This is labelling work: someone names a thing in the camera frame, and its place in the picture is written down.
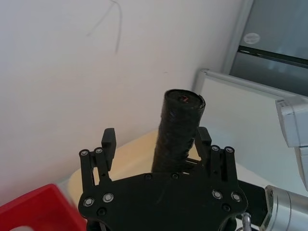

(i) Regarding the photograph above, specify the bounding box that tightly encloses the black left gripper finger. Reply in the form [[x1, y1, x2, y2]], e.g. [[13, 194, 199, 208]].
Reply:
[[78, 128, 118, 191]]

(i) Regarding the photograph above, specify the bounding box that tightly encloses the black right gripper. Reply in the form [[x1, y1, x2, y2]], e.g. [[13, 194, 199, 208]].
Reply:
[[195, 127, 269, 227]]

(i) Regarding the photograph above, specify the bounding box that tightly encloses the black cylinder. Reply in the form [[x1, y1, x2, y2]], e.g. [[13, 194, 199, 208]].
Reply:
[[151, 89, 206, 174]]

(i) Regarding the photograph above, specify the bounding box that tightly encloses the cream round object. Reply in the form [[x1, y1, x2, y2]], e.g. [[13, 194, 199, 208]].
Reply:
[[66, 129, 203, 201]]

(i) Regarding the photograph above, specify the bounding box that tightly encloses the red plastic bin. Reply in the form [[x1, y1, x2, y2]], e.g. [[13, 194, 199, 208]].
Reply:
[[0, 183, 88, 231]]

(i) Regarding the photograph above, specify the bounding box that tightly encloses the grey framed glass window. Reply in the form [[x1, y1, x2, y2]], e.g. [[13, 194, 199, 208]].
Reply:
[[220, 0, 308, 97]]

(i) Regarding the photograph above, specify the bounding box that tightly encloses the white board with grey frame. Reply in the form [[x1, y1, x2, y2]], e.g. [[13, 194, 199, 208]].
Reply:
[[192, 68, 308, 193]]

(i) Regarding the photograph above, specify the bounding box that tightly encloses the dark cable with silver plug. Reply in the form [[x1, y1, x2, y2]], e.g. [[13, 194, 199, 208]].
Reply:
[[241, 211, 252, 231]]

